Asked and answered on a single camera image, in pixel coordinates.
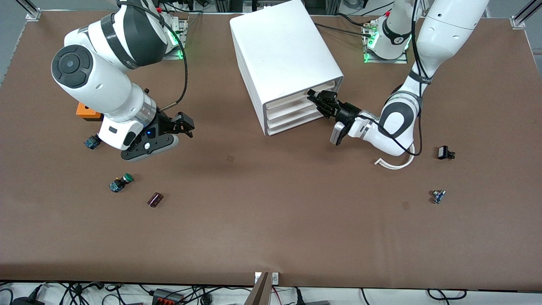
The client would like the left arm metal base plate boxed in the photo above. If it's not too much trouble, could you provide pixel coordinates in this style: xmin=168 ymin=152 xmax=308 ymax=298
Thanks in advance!
xmin=363 ymin=21 xmax=409 ymax=65

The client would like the green push button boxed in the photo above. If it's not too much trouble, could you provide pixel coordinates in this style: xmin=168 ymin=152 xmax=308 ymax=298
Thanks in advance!
xmin=109 ymin=173 xmax=135 ymax=194

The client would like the orange button box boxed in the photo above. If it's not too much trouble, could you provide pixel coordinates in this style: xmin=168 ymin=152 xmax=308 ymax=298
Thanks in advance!
xmin=76 ymin=102 xmax=103 ymax=122

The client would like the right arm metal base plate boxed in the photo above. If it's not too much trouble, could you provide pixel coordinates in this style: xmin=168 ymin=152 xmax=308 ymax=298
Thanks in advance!
xmin=163 ymin=17 xmax=188 ymax=61

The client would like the aluminium frame extrusion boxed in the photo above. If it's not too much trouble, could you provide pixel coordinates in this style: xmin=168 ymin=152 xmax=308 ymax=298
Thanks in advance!
xmin=511 ymin=0 xmax=542 ymax=29
xmin=16 ymin=0 xmax=42 ymax=21

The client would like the black braided table cable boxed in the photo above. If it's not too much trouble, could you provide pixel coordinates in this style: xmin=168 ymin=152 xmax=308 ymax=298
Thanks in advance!
xmin=315 ymin=22 xmax=374 ymax=37

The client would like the white drawer cabinet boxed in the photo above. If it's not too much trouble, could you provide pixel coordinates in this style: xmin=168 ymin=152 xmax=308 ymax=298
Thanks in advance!
xmin=230 ymin=0 xmax=345 ymax=137

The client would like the white plastic drawer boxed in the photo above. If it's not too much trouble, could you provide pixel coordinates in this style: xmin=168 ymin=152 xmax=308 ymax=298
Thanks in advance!
xmin=265 ymin=81 xmax=338 ymax=111
xmin=267 ymin=102 xmax=332 ymax=129
xmin=266 ymin=91 xmax=336 ymax=121
xmin=268 ymin=111 xmax=329 ymax=136

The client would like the black looped floor cable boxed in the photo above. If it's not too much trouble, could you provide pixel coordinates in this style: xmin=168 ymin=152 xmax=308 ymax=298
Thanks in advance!
xmin=426 ymin=288 xmax=469 ymax=302

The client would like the white curved plastic strip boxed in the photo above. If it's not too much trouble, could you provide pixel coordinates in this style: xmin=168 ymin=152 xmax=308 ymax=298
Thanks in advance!
xmin=374 ymin=143 xmax=416 ymax=170

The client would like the orange black power strip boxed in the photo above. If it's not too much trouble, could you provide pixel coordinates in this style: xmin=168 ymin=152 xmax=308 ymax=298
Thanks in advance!
xmin=152 ymin=288 xmax=185 ymax=305

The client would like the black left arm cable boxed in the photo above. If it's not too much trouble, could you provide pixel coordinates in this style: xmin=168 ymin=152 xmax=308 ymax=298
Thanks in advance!
xmin=396 ymin=0 xmax=425 ymax=157

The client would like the grey angled post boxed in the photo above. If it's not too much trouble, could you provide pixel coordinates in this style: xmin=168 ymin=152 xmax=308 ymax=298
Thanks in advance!
xmin=243 ymin=272 xmax=271 ymax=305

